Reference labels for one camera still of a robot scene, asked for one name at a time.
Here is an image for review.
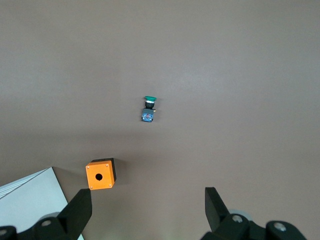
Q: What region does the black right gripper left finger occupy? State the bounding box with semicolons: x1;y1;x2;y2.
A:
0;188;93;240

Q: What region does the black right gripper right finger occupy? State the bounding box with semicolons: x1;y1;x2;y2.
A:
199;186;309;240

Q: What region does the green push button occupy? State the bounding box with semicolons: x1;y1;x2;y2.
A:
140;95;159;124

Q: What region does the orange button box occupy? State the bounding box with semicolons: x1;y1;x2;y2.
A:
85;157;117;191

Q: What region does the white drawer cabinet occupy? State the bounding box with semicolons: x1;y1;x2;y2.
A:
0;166;84;240

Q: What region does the brown table mat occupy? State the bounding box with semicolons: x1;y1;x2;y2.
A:
0;0;320;240

